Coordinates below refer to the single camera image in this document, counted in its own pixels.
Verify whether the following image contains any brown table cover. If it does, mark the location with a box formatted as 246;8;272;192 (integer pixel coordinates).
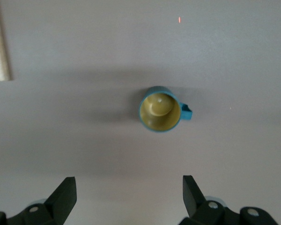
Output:
0;0;281;225

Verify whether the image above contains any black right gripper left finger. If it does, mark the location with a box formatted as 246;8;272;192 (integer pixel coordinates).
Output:
0;177;77;225

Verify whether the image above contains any teal cup with yellow inside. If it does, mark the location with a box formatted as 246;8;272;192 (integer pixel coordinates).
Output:
138;85;193;134

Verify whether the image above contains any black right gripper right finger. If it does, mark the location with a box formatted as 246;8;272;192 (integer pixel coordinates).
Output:
179;175;278;225

